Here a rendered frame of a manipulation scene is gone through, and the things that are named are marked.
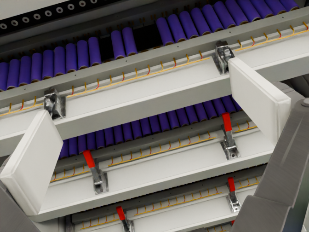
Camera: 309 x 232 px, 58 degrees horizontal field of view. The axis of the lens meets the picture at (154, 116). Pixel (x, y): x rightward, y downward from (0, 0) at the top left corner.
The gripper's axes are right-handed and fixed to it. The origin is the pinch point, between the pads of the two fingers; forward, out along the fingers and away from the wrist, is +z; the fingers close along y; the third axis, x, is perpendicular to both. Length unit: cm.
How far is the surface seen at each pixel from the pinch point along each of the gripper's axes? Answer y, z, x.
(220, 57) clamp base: 11.3, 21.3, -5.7
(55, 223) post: -30, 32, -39
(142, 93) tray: -0.9, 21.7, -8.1
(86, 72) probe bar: -8.5, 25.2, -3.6
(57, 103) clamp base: -13.4, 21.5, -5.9
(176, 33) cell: 6.8, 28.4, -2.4
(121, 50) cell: -2.6, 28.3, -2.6
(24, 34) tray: -19.0, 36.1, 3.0
